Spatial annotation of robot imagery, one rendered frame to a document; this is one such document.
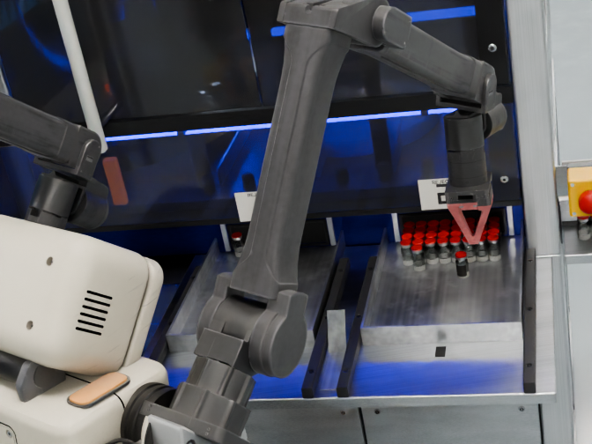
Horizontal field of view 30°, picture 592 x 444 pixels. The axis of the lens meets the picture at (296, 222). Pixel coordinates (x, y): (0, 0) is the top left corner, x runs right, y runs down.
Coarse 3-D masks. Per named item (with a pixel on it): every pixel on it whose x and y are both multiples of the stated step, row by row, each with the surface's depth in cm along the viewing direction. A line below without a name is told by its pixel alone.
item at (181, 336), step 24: (216, 240) 218; (216, 264) 216; (312, 264) 209; (336, 264) 204; (192, 288) 203; (312, 288) 202; (192, 312) 201; (312, 312) 194; (168, 336) 190; (192, 336) 189; (312, 336) 184
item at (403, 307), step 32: (384, 256) 206; (512, 256) 199; (384, 288) 197; (416, 288) 196; (448, 288) 194; (480, 288) 192; (512, 288) 190; (384, 320) 188; (416, 320) 187; (448, 320) 185; (480, 320) 183; (512, 320) 182
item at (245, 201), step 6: (246, 192) 203; (252, 192) 203; (240, 198) 204; (246, 198) 204; (252, 198) 203; (240, 204) 204; (246, 204) 204; (252, 204) 204; (240, 210) 205; (246, 210) 205; (252, 210) 205; (240, 216) 206; (246, 216) 205
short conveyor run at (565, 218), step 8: (568, 160) 210; (576, 160) 209; (584, 160) 209; (560, 200) 204; (568, 200) 204; (560, 208) 205; (568, 208) 204; (560, 216) 206; (568, 216) 205; (560, 224) 206; (568, 224) 206; (576, 224) 206; (560, 232) 207
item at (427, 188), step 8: (424, 184) 195; (432, 184) 195; (424, 192) 196; (432, 192) 196; (440, 192) 196; (424, 200) 197; (432, 200) 197; (424, 208) 198; (432, 208) 197; (440, 208) 197
